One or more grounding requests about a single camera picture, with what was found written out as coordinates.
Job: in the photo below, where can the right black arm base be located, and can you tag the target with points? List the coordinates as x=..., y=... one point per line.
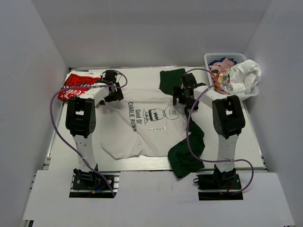
x=210, y=189

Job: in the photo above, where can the white green Charlie Brown t-shirt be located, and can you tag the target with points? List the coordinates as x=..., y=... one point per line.
x=145, y=123

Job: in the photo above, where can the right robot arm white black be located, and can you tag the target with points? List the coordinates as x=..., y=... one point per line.
x=228, y=117

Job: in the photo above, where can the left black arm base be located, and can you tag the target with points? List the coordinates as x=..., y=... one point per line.
x=92, y=185

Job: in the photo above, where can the white colourful print t-shirt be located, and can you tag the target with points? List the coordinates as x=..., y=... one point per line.
x=238, y=79

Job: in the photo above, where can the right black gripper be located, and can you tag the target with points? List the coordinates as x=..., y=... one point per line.
x=180, y=97

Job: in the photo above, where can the blue garment in basket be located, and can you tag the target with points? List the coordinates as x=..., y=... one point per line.
x=230, y=59

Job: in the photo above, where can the white plastic basket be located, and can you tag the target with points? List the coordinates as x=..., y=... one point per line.
x=239, y=58

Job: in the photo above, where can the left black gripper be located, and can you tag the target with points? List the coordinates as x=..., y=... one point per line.
x=116, y=95

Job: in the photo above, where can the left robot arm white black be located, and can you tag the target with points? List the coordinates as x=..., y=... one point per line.
x=81, y=115

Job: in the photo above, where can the pink orange print t-shirt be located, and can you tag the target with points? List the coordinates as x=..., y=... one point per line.
x=216, y=67

